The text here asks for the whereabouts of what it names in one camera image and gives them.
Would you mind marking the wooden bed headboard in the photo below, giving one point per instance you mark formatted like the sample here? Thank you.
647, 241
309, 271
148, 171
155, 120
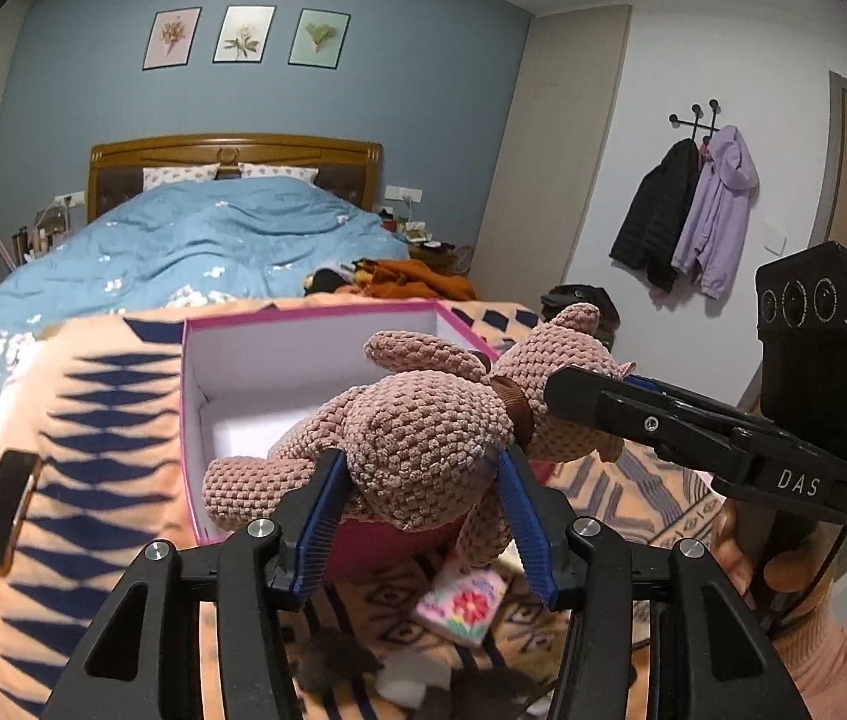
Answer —
347, 168

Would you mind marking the orange brown clothing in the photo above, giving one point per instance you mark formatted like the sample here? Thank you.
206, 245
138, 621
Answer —
409, 279

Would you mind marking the pink white storage box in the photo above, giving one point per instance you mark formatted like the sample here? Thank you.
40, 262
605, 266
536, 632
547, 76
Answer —
247, 379

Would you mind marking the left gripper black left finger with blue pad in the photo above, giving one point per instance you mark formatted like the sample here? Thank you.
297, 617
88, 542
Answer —
140, 657

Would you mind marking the black smartphone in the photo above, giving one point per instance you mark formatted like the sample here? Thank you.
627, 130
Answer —
19, 473

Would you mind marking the white flower framed picture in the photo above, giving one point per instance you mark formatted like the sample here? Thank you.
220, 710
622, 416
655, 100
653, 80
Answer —
243, 35

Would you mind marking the right white patterned pillow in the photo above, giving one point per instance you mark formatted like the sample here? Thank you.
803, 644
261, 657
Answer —
261, 170

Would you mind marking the pink sleeve forearm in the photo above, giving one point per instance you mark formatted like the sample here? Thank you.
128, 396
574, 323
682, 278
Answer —
815, 653

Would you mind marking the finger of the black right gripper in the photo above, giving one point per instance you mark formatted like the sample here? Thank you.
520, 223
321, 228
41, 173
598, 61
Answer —
686, 405
601, 402

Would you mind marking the green leaf framed picture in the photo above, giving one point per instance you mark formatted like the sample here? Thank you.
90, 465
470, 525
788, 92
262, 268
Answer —
319, 38

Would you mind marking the right hand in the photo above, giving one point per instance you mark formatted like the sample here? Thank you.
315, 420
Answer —
782, 569

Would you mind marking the right bedside table clutter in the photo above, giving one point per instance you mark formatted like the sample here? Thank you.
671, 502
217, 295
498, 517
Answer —
440, 256

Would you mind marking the black camera box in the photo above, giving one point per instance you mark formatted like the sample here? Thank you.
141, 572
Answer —
802, 302

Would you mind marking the lilac hooded jacket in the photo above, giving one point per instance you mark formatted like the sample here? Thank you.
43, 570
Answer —
711, 244

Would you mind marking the pink flower framed picture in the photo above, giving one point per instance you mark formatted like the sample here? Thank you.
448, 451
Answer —
171, 38

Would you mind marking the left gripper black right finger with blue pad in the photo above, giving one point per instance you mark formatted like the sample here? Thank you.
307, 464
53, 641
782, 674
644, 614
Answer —
709, 658

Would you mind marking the brown white plush toy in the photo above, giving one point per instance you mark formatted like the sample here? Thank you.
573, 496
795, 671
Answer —
413, 681

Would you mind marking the blue floral duvet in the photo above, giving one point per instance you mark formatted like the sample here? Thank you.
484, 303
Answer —
186, 245

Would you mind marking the white patterned pillow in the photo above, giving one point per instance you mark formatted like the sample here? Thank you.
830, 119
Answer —
261, 170
153, 177

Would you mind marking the left bedside table clutter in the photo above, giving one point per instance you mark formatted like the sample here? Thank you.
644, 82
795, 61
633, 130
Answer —
51, 227

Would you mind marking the black puffer jacket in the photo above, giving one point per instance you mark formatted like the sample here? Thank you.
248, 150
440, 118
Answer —
646, 240

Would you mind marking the bedside table clutter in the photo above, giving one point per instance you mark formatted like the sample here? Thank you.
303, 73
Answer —
51, 227
440, 256

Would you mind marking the black wall coat hook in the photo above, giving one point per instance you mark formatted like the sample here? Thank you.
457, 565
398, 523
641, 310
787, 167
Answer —
702, 120

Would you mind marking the left white patterned pillow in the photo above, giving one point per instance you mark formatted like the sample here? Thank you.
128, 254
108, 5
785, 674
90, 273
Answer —
153, 177

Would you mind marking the pink knitted plush bunny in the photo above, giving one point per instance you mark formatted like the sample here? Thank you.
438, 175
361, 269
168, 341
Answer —
423, 443

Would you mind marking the pink floral tissue pack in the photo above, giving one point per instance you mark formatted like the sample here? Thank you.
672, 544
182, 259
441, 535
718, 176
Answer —
462, 602

